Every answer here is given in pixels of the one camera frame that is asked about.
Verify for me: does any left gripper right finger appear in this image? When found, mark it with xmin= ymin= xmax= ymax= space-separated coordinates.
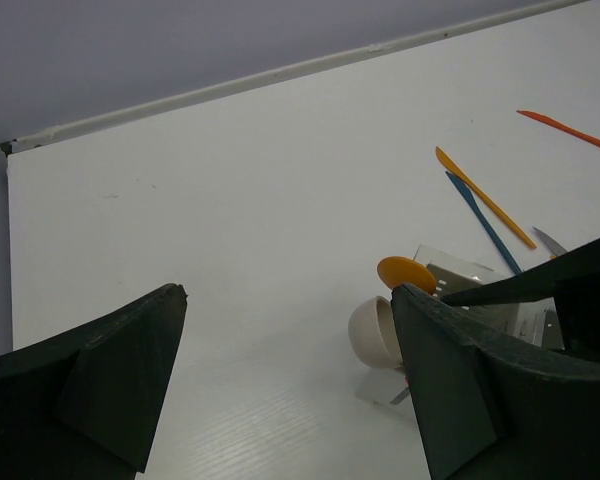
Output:
xmin=391 ymin=285 xmax=600 ymax=479

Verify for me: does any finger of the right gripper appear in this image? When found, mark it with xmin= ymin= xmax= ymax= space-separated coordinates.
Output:
xmin=442 ymin=238 xmax=600 ymax=306

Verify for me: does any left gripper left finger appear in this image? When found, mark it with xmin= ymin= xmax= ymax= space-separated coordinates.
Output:
xmin=0 ymin=284 xmax=187 ymax=479

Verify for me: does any beige spoon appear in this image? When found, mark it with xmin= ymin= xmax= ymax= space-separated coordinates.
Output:
xmin=348 ymin=296 xmax=404 ymax=369

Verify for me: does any red-orange knife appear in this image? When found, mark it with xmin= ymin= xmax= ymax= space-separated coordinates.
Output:
xmin=517 ymin=110 xmax=600 ymax=148

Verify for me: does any yellow-orange spoon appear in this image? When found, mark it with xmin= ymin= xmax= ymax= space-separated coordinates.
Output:
xmin=376 ymin=256 xmax=437 ymax=295

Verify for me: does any orange knife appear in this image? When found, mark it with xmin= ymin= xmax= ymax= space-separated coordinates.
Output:
xmin=435 ymin=146 xmax=537 ymax=250

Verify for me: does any white utensil caddy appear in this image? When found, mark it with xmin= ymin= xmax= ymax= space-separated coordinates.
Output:
xmin=354 ymin=243 xmax=566 ymax=409

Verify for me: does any blue knife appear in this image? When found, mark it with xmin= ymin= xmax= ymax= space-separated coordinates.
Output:
xmin=445 ymin=171 xmax=522 ymax=275

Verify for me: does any dark handle steel knife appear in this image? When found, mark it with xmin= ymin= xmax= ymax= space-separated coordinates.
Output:
xmin=532 ymin=227 xmax=568 ymax=257

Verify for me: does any aluminium table frame rail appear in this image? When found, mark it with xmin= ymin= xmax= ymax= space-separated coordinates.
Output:
xmin=0 ymin=1 xmax=575 ymax=156

